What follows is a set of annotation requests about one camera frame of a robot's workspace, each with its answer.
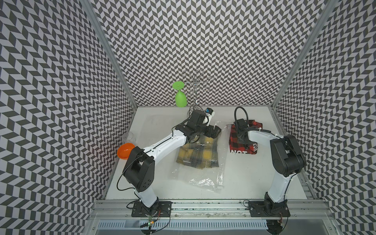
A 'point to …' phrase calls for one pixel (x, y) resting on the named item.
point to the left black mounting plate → (162, 209)
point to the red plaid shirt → (235, 146)
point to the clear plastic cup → (128, 137)
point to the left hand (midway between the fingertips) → (214, 129)
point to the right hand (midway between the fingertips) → (246, 141)
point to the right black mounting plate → (265, 209)
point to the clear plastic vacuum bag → (210, 179)
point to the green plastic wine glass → (180, 98)
